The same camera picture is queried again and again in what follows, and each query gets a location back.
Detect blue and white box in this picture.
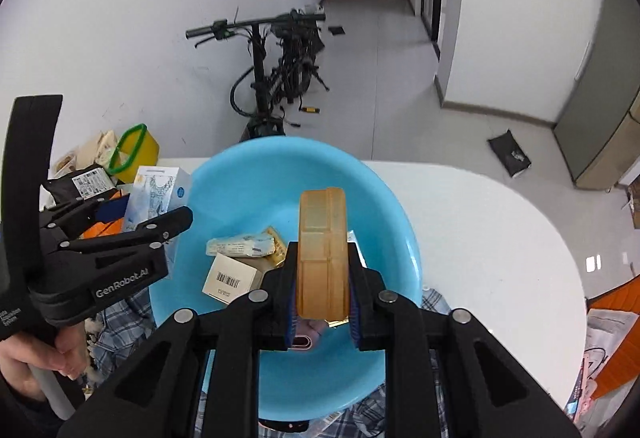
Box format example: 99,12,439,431
121,165,193,239

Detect beige snack packets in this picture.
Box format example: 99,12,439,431
52,131,121,176

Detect plaid clothing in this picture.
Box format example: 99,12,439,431
85,288,451,438

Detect gold packet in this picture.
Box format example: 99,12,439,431
260,227,288,269

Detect person's left hand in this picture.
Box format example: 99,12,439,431
0,329,91,401

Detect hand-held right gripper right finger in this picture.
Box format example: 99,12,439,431
345,241,583,438

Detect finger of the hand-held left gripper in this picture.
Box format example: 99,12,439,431
39,191,132,239
42,205,194,264

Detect blue plastic basin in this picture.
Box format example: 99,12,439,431
148,137,423,421

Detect white printed papers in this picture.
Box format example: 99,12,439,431
565,308,640,419

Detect yellow basket green rim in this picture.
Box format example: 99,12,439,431
109,123,161,184

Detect orange chair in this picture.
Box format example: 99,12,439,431
585,273,640,401

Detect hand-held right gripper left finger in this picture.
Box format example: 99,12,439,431
57,241,301,438

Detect black package white label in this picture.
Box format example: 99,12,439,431
40,167,121,209

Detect pink wallet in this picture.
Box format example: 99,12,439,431
290,318,331,350

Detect crumpled pale packet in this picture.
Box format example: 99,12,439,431
206,233,278,259

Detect black bag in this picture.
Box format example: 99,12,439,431
487,129,532,179

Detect tan round wooden block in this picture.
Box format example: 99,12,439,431
295,187,352,321

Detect black bicycle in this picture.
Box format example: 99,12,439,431
185,8,332,141

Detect grey refrigerator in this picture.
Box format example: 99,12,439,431
552,0,640,191

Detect cream box with barcode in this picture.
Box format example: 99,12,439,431
201,252,266,306

